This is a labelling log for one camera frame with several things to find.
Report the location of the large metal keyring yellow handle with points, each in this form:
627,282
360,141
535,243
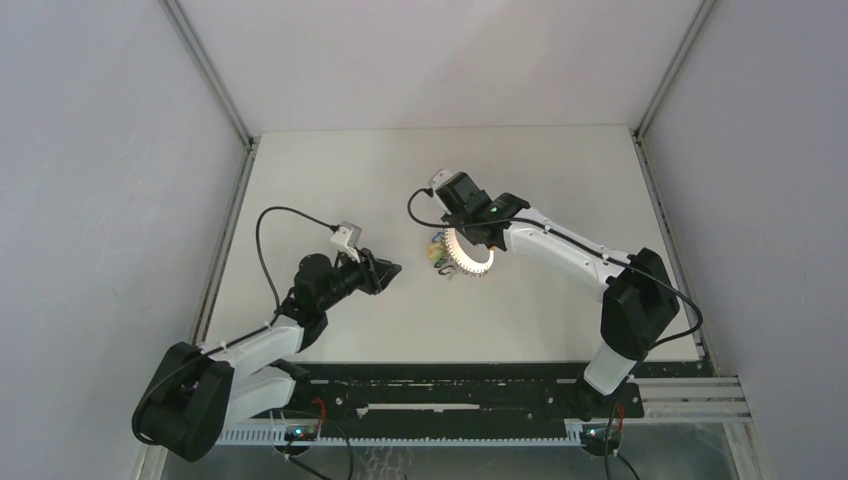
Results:
470,264

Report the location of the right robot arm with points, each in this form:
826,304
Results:
637,299

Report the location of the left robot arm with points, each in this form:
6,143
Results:
198,392

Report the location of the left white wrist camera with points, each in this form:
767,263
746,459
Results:
345,238

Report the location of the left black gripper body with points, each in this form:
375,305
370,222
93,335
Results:
355,275

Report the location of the right circuit board green led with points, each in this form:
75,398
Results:
597,436

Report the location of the left circuit board green led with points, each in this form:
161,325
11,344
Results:
301,433

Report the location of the yellow tagged key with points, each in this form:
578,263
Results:
435,251

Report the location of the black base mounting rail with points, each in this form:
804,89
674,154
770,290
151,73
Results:
499,401

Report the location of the circuit board green led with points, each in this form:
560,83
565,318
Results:
301,433
597,436

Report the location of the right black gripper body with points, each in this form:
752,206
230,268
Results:
457,222

